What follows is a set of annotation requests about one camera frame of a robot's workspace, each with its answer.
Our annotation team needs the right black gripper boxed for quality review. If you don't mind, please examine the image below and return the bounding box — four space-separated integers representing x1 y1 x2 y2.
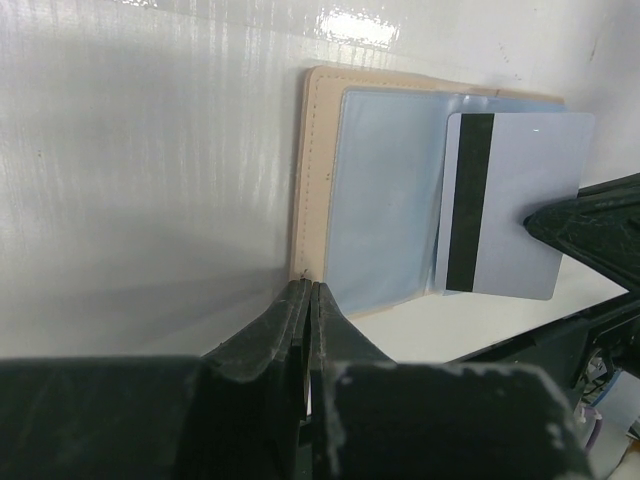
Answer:
523 174 639 387

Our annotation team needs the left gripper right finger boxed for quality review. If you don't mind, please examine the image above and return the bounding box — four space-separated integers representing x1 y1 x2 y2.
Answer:
310 283 399 479

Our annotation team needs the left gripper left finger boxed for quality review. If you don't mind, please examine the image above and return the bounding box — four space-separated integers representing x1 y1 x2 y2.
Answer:
204 279 309 479

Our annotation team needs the beige leather card holder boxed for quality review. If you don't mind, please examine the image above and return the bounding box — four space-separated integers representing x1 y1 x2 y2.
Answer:
291 66 565 315

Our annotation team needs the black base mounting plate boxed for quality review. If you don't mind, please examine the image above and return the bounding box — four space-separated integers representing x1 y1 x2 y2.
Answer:
456 306 602 390

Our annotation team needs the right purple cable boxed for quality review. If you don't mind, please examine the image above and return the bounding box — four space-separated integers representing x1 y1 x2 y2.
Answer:
579 404 609 451

